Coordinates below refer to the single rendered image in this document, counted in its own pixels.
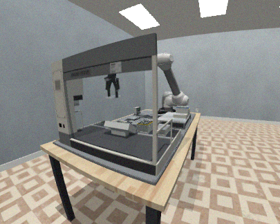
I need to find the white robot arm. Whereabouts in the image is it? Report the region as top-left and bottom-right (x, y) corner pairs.
(158, 53), (189, 112)

